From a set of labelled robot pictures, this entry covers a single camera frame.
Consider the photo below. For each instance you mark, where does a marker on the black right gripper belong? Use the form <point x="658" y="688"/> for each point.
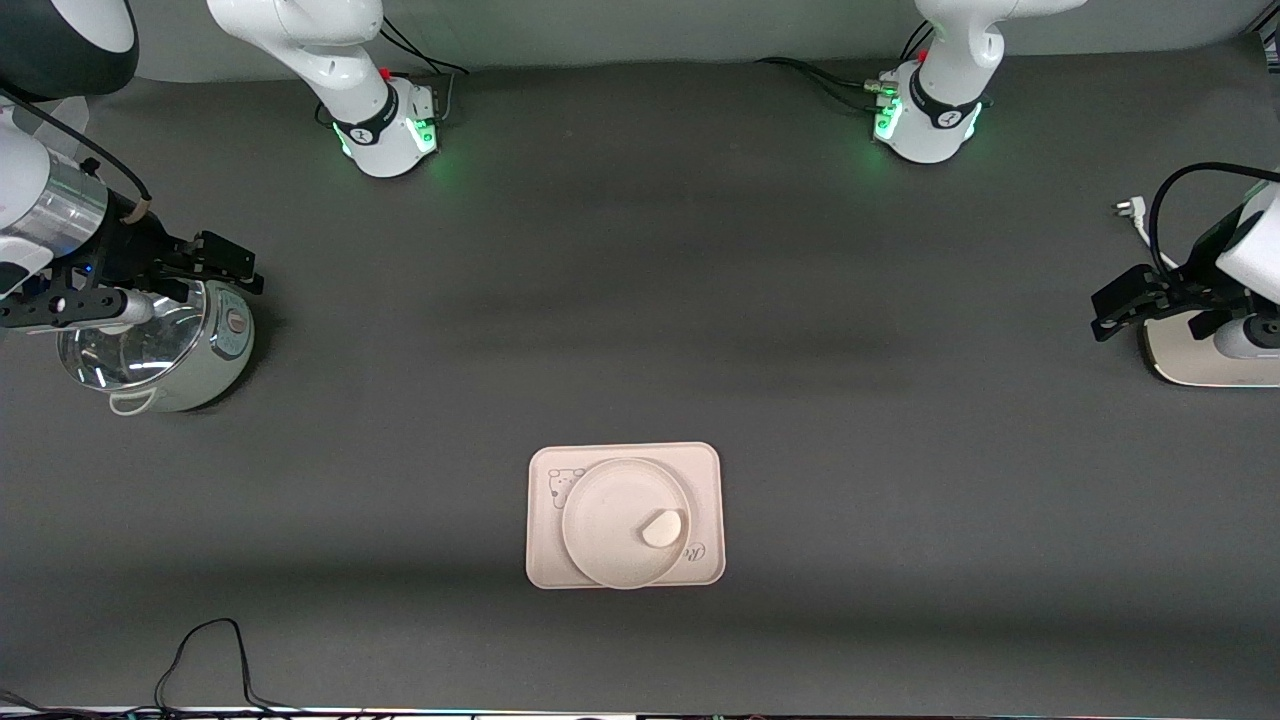
<point x="133" y="252"/>

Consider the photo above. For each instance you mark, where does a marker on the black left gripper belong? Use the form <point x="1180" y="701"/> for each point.
<point x="1203" y="259"/>

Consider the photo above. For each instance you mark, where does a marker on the round cream plate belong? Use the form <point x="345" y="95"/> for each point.
<point x="610" y="520"/>

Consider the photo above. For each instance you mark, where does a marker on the white steamed bun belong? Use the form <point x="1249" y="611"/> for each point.
<point x="662" y="528"/>

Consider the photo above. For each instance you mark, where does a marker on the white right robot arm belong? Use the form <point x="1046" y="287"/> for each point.
<point x="385" y="130"/>

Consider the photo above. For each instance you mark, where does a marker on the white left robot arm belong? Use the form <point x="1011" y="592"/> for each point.
<point x="935" y="110"/>

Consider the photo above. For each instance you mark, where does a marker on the cream rabbit print tray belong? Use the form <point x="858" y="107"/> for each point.
<point x="706" y="470"/>

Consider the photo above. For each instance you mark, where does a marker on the cream rounded appliance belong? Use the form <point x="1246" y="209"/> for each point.
<point x="1190" y="365"/>

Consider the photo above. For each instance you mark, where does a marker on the steel pot with glass lid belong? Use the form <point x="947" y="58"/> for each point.
<point x="215" y="360"/>

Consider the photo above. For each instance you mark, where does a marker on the glass pot lid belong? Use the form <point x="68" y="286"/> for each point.
<point x="130" y="355"/>

